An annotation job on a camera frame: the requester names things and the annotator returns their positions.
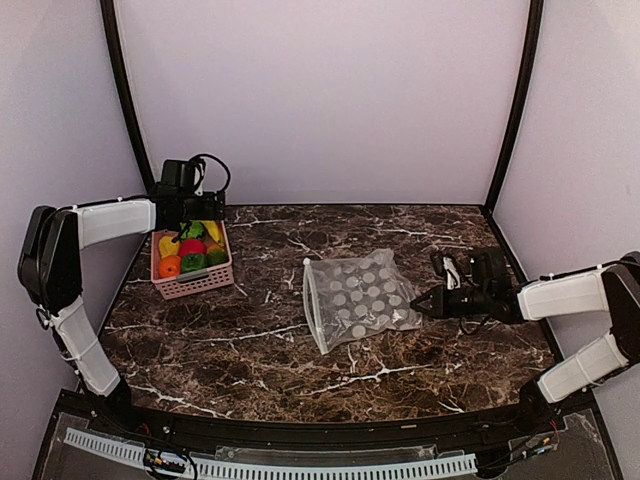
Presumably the black frame post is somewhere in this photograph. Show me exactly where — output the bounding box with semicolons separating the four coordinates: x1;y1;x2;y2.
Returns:
483;0;544;217
99;0;155;192

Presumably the pink perforated plastic basket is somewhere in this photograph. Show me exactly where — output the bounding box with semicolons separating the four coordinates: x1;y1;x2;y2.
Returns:
151;221;234;300

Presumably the black frame post right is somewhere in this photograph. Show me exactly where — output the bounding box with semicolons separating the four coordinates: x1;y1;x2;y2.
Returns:
483;0;544;217

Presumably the pink fake fruit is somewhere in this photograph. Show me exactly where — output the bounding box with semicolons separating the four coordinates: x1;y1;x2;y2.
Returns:
178;239;207;258

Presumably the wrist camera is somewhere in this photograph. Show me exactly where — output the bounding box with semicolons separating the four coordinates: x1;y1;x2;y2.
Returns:
157;157;206;196
430;247;512;296

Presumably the green fake bell pepper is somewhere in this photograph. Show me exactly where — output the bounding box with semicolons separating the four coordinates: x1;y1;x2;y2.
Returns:
181;253;208;274

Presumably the black front rail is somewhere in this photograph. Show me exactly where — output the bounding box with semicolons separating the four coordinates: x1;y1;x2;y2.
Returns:
89;394;556;459

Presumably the green fake watermelon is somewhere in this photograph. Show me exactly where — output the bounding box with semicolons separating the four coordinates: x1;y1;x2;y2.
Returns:
182;221;207;240

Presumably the orange fake fruit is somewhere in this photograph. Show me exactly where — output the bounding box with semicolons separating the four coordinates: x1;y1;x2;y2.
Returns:
157;255;181;279

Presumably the clear zip top bag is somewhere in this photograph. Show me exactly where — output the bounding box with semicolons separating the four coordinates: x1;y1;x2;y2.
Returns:
302;249;422;355

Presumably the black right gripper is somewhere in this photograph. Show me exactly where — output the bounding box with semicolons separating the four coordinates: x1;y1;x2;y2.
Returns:
411;283;492;318

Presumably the white slotted cable duct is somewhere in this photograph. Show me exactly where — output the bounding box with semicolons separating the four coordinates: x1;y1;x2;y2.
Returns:
64;427;478;479

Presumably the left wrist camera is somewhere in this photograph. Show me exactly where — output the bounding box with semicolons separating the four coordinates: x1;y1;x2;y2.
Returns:
157;157;206;196

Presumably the yellow fake lemon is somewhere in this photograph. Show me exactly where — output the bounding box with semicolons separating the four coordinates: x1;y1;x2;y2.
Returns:
158;235;180;259

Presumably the black frame post left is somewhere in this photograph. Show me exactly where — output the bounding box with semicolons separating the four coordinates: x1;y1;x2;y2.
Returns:
99;0;155;192

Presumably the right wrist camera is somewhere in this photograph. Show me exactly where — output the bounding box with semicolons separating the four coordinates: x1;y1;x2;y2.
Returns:
430;247;512;296

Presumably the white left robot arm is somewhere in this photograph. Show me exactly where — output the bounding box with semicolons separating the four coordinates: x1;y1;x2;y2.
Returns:
17;187;226;436

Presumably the yellow fake banana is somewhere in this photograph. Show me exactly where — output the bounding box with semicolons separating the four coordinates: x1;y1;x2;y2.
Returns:
202;220;225;246

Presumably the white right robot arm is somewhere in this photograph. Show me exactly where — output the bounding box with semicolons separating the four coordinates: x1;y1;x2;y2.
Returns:
410;248;639;434

